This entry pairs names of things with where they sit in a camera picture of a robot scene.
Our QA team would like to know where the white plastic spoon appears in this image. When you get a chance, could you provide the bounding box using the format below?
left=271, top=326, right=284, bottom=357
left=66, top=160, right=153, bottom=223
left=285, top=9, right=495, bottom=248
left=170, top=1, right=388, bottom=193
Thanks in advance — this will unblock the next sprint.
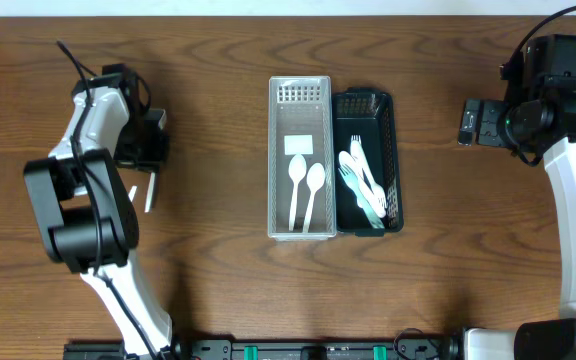
left=288, top=154, right=306, bottom=231
left=302, top=163, right=325, bottom=233
left=338, top=151, right=375, bottom=207
left=144, top=172, right=158, bottom=213
left=128, top=185, right=137, bottom=202

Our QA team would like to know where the clear plastic mesh basket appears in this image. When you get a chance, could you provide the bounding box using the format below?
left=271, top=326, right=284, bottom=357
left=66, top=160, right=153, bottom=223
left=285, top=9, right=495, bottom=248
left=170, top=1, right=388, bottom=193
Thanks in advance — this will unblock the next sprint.
left=267, top=76, right=337, bottom=241

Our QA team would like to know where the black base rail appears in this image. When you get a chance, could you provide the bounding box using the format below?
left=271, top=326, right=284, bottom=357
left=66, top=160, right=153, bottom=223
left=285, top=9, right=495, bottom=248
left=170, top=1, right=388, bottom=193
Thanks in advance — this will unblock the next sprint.
left=62, top=335, right=467, bottom=360

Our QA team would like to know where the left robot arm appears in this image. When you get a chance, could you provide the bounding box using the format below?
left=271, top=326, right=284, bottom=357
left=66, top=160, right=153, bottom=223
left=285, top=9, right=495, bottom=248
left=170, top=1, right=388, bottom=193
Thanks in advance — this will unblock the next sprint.
left=23, top=64, right=175, bottom=359

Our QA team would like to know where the black plastic mesh basket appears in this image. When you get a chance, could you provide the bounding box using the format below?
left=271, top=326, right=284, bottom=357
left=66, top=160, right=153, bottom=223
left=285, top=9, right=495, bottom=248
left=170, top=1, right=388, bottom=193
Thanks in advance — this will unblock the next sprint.
left=332, top=88, right=404, bottom=237

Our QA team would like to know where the pale green plastic fork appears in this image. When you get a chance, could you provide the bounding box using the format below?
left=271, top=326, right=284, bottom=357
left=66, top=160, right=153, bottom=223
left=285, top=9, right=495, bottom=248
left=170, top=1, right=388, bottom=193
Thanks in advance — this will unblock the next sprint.
left=339, top=165, right=384, bottom=229

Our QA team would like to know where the white plastic fork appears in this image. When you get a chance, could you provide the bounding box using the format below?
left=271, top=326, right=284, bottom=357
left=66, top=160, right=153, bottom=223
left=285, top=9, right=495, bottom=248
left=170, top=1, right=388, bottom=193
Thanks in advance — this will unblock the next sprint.
left=351, top=141, right=388, bottom=210
left=350, top=135, right=369, bottom=175

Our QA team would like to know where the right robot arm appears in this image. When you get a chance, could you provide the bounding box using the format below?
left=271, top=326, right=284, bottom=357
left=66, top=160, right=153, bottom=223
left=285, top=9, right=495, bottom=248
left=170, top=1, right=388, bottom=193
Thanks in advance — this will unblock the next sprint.
left=458, top=34, right=576, bottom=359

